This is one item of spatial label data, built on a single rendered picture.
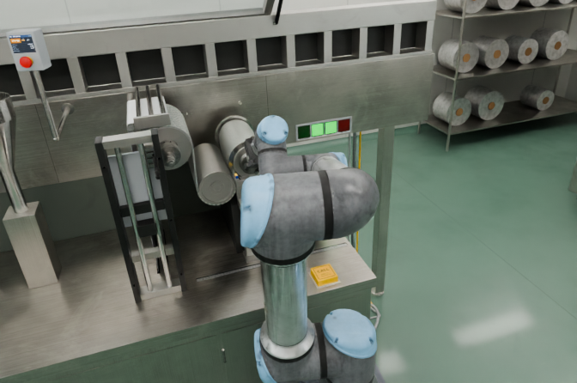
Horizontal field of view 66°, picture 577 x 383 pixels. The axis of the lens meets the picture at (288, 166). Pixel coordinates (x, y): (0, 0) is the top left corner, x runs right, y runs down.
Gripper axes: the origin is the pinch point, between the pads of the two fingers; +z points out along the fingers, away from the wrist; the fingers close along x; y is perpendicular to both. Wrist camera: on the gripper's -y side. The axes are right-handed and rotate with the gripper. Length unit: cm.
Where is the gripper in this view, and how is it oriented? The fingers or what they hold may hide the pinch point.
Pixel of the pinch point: (256, 171)
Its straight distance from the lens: 142.5
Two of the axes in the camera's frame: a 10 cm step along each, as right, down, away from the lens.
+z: -2.1, 2.6, 9.4
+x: -9.5, 1.7, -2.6
